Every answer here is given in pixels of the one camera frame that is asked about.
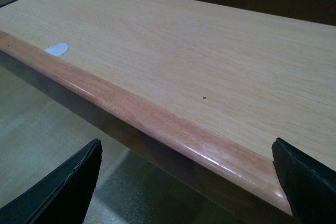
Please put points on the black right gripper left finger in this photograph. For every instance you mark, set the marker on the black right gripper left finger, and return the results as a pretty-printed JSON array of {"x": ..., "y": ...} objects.
[{"x": 64, "y": 195}]

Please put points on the white oval sticker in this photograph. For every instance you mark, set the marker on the white oval sticker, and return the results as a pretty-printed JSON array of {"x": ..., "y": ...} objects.
[{"x": 57, "y": 49}]

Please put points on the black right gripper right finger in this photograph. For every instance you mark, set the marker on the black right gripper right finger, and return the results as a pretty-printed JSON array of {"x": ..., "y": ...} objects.
[{"x": 308, "y": 184}]

